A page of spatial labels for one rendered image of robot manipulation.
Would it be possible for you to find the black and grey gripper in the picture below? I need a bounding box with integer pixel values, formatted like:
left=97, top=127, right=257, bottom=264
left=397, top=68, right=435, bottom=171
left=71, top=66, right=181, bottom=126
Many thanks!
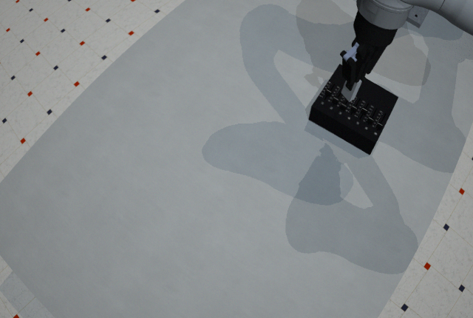
left=340, top=11, right=398, bottom=102

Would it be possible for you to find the black lighting desk panel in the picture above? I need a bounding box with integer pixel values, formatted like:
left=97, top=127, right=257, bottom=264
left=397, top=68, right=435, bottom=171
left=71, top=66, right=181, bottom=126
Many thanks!
left=309, top=64, right=398, bottom=155

